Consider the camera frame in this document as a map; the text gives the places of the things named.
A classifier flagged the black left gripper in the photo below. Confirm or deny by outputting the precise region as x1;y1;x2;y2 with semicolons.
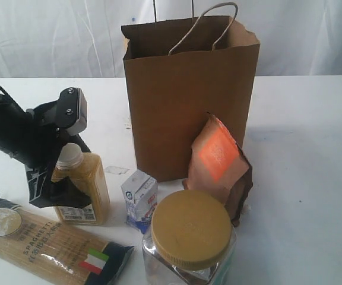
0;101;91;208

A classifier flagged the yellow grain bottle white cap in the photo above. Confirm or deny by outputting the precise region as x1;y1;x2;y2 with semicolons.
50;143;111;227

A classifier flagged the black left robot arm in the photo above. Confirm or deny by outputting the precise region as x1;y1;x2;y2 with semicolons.
0;86;91;208

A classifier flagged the brown paper bag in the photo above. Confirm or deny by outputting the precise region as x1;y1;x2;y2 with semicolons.
121;12;260;182

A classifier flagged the clear tape piece on table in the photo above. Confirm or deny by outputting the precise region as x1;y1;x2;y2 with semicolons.
104;166;129;175

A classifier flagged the small white blue milk carton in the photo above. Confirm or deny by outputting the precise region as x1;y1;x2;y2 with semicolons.
121;170;158;234

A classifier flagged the spaghetti packet with Italian flag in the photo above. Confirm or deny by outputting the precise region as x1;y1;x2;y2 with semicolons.
0;197;134;284

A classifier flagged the white backdrop curtain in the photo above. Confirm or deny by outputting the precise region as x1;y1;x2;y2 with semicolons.
0;1;342;78

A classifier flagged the clear jar with yellow lid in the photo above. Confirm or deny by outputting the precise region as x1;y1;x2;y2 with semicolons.
142;190;237;284

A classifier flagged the kraft pouch with orange label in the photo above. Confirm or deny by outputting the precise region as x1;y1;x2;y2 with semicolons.
182;114;253;227

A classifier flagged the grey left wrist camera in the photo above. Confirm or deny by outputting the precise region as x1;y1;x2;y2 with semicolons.
55;87;88;136

